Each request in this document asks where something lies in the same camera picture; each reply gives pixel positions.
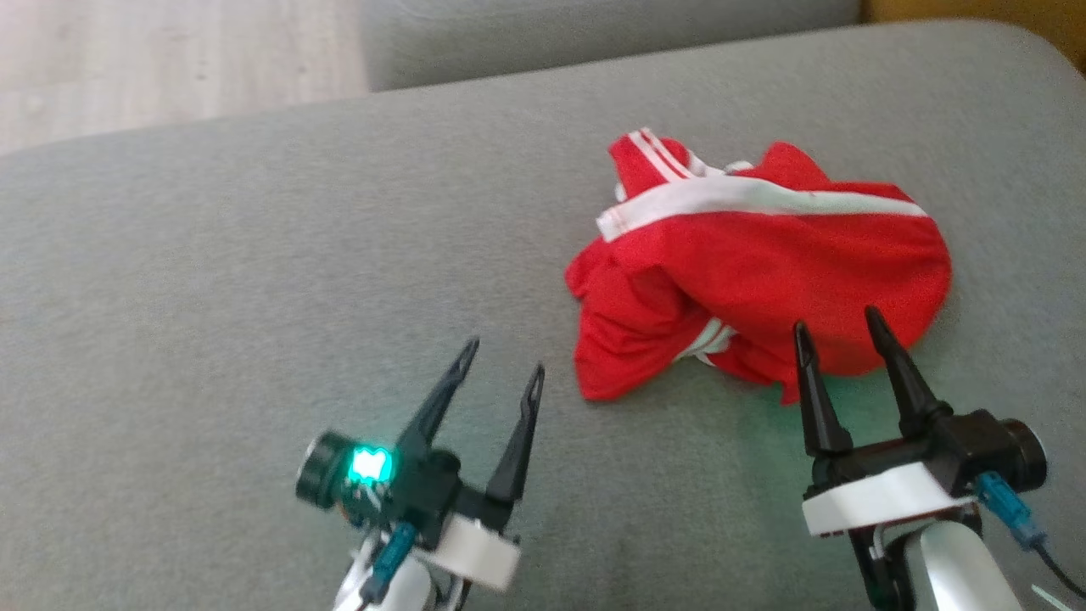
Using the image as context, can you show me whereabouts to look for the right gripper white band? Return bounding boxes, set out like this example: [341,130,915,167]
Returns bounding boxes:
[792,305,978,539]

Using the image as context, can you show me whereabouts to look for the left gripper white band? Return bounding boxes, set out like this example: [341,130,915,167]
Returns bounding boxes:
[373,337,546,593]

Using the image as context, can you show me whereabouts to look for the red shorts with white stripes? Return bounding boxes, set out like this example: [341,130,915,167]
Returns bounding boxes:
[565,127,953,405]

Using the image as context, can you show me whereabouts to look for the grey fabric sofa seat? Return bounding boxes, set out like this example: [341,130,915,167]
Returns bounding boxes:
[0,19,1086,611]

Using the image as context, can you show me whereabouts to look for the yellow-brown wooden furniture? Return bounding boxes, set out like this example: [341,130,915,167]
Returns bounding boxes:
[862,0,1086,70]

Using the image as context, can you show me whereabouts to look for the grey sofa back cushion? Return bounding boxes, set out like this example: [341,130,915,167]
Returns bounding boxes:
[360,0,865,92]

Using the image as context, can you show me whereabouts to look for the right cable with blue connector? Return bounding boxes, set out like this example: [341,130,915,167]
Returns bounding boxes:
[974,472,1086,598]

